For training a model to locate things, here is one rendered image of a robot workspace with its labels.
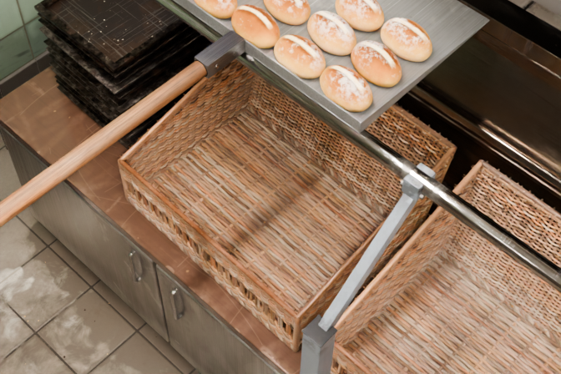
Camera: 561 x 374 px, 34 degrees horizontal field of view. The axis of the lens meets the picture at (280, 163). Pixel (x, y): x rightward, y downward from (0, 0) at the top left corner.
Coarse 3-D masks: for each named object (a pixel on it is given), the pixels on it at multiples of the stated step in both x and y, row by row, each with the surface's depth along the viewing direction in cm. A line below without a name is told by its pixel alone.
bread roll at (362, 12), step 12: (336, 0) 161; (348, 0) 158; (360, 0) 157; (372, 0) 157; (336, 12) 161; (348, 12) 158; (360, 12) 157; (372, 12) 157; (360, 24) 158; (372, 24) 157
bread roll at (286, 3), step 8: (264, 0) 161; (272, 0) 159; (280, 0) 158; (288, 0) 157; (296, 0) 157; (304, 0) 158; (272, 8) 159; (280, 8) 158; (288, 8) 157; (296, 8) 157; (304, 8) 158; (280, 16) 159; (288, 16) 158; (296, 16) 158; (304, 16) 158; (296, 24) 160
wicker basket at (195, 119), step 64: (192, 128) 212; (256, 128) 222; (320, 128) 211; (384, 128) 197; (128, 192) 206; (192, 192) 210; (256, 192) 211; (320, 192) 211; (384, 192) 205; (192, 256) 199; (256, 256) 200; (320, 256) 200; (384, 256) 194
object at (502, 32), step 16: (464, 0) 165; (480, 0) 165; (496, 0) 165; (496, 16) 162; (512, 16) 163; (528, 16) 163; (496, 32) 164; (512, 32) 161; (528, 32) 160; (544, 32) 160; (560, 32) 160; (528, 48) 160; (544, 48) 158; (560, 48) 158; (544, 64) 160; (560, 64) 157
